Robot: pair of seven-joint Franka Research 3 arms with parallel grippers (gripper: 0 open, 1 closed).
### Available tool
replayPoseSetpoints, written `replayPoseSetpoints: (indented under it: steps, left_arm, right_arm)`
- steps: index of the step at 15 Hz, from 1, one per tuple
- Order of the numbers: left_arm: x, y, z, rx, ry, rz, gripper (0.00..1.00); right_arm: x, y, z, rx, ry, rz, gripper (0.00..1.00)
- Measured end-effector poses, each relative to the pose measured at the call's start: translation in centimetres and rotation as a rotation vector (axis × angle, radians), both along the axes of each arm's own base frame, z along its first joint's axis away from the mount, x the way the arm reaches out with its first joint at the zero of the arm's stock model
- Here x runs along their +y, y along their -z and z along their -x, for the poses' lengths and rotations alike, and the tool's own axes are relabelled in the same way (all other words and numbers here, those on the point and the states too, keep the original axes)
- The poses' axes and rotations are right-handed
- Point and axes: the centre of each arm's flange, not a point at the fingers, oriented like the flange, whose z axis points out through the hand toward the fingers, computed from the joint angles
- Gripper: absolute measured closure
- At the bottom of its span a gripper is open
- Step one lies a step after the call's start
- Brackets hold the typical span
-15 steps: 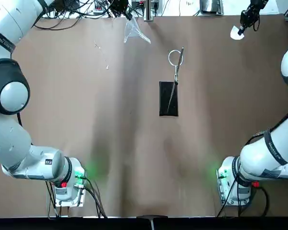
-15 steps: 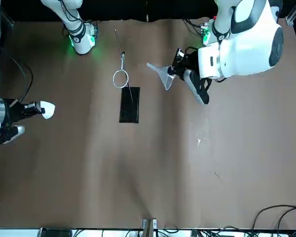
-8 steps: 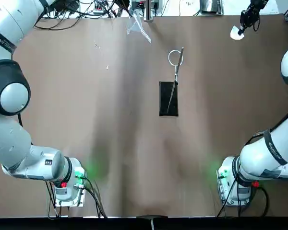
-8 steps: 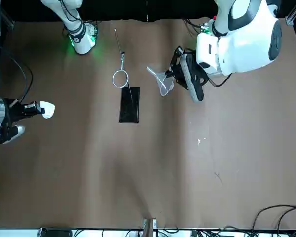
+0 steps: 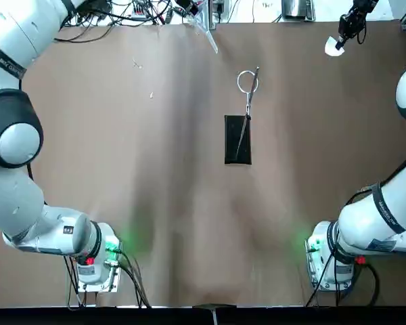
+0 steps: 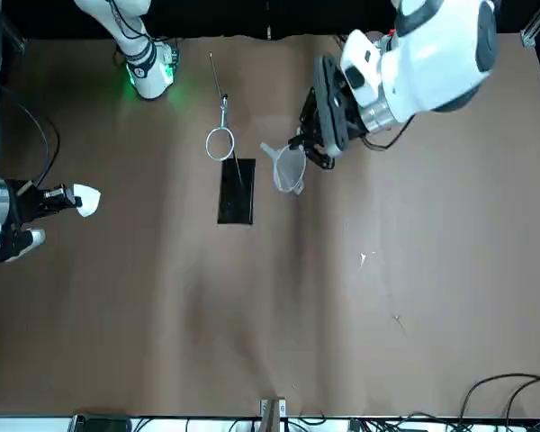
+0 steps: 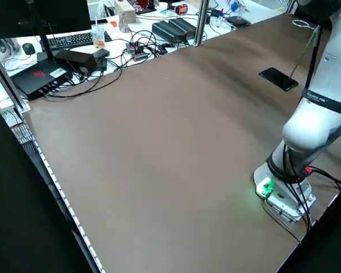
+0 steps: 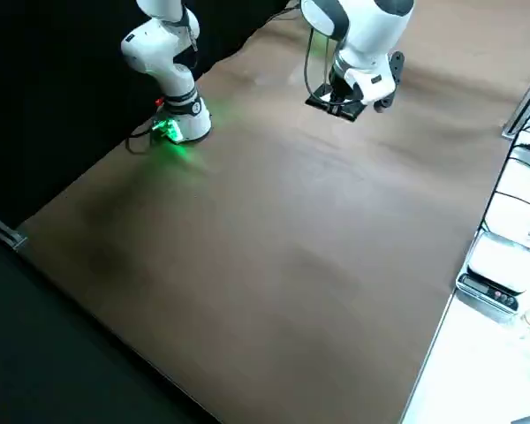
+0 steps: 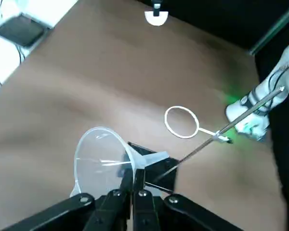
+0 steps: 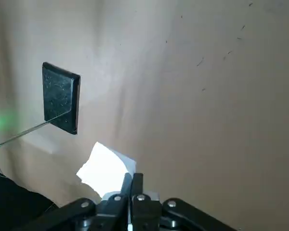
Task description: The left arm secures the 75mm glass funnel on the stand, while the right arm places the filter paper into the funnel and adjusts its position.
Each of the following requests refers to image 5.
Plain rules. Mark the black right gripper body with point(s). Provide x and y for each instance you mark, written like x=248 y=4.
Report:
x=348 y=23

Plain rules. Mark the grey USB hub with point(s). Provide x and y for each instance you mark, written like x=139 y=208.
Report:
x=139 y=13

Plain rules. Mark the white filter paper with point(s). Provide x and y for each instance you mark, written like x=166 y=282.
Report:
x=331 y=49

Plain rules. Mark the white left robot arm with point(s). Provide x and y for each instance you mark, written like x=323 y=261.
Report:
x=17 y=210

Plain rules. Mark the aluminium profile post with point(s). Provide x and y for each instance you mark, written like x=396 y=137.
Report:
x=212 y=13

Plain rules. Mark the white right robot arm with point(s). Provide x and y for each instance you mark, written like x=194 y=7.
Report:
x=368 y=220

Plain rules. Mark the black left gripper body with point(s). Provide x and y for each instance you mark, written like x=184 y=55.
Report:
x=186 y=6

